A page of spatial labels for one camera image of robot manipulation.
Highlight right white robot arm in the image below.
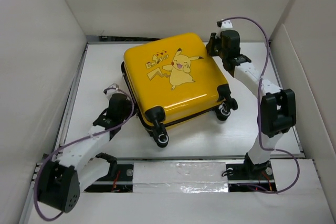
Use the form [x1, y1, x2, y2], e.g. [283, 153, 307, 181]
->
[206, 30, 296, 178]

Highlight yellow cartoon suitcase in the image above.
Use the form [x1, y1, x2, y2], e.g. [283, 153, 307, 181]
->
[121, 33, 238, 148]

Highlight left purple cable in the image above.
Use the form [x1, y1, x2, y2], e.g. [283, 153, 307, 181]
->
[33, 87, 136, 221]

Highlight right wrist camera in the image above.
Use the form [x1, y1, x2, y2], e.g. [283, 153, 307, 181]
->
[217, 20, 233, 31]

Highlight white foam cover panel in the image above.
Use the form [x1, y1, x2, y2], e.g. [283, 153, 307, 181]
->
[132, 161, 228, 194]

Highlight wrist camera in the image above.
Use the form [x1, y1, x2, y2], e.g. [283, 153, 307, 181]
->
[103, 83, 119, 96]
[217, 20, 233, 31]

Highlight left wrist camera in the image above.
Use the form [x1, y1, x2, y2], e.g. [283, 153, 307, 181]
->
[103, 83, 119, 96]

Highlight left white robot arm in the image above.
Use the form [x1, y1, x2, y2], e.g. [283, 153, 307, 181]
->
[34, 92, 135, 213]

